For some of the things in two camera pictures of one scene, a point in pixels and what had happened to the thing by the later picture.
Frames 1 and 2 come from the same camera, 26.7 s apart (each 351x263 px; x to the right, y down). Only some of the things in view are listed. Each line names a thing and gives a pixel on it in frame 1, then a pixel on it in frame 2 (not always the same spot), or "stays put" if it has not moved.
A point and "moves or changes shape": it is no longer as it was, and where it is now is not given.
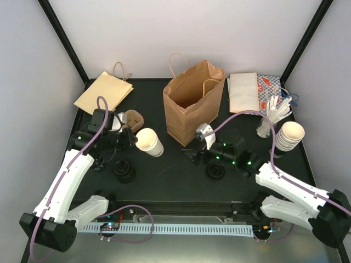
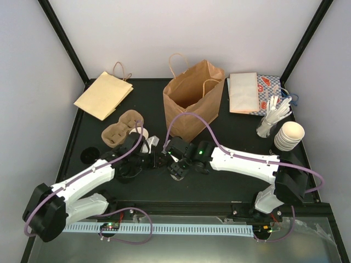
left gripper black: [128, 142] → [154, 159]
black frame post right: [304, 43] stays put
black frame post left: [57, 27] stays put
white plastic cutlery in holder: [275, 113] stays put
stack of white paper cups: [289, 136] stays put
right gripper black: [194, 154] → [174, 170]
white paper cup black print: [148, 142] moves or changes shape
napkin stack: [243, 92] stays put
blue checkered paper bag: [268, 86] stays put
